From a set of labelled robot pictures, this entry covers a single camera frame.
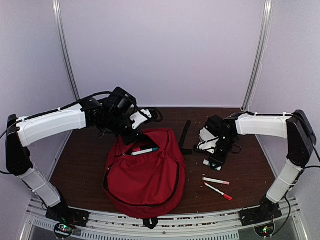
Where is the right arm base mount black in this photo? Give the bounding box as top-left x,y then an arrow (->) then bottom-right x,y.
239,203 -> 282,227

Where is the pink highlighter marker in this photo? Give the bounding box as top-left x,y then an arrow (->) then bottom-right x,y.
132,146 -> 141,153

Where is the white scalloped bowl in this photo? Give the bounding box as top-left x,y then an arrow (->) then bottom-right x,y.
199,127 -> 217,143

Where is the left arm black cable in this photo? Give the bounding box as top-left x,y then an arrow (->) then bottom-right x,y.
0,91 -> 165,175

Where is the red backpack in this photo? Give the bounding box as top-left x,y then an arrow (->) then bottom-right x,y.
103,120 -> 192,229

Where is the white green glue stick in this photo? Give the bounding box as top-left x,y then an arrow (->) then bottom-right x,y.
202,159 -> 222,171

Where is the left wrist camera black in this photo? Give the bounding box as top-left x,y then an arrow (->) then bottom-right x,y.
129,109 -> 152,130

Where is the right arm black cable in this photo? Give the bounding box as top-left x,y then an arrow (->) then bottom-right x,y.
284,124 -> 320,226

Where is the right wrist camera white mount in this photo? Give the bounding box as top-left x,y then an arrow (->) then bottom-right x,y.
194,137 -> 219,154

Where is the aluminium corner post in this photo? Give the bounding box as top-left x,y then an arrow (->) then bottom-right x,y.
241,0 -> 274,111
52,0 -> 80,100

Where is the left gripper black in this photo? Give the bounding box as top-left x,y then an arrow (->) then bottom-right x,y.
105,111 -> 144,146

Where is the white pen pink cap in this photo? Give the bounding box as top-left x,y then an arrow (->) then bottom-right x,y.
202,177 -> 230,186

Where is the right aluminium corner post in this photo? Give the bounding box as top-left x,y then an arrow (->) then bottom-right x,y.
241,0 -> 274,111

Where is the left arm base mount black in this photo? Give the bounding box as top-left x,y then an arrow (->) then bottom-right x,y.
45,198 -> 90,227

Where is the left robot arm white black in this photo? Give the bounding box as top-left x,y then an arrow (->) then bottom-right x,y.
2,92 -> 152,222

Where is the left aluminium corner post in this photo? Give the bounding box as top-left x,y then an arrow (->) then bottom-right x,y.
52,0 -> 80,100

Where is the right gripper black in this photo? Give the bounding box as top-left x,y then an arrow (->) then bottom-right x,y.
208,134 -> 237,169

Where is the white black marker teal cap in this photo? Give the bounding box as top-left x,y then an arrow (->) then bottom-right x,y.
131,147 -> 159,156

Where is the aluminium front rail frame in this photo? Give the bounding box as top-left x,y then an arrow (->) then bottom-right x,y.
21,197 -> 308,240

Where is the white pen red cap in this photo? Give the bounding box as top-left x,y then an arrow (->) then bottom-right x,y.
203,182 -> 233,201

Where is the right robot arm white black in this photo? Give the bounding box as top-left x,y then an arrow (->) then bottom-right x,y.
197,110 -> 317,221

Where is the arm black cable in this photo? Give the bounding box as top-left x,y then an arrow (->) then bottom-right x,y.
284,124 -> 320,226
0,91 -> 165,175

